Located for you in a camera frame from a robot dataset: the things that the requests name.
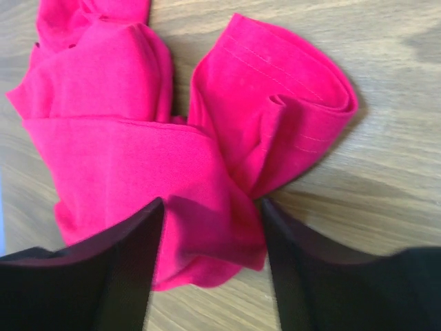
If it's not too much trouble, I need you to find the pink t-shirt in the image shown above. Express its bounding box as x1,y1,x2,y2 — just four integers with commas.
7,1,358,291

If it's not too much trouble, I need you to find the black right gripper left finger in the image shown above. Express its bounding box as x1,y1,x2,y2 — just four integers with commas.
1,198,165,330

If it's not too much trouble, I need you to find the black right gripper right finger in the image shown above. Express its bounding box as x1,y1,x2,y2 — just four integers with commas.
261,199,440,330

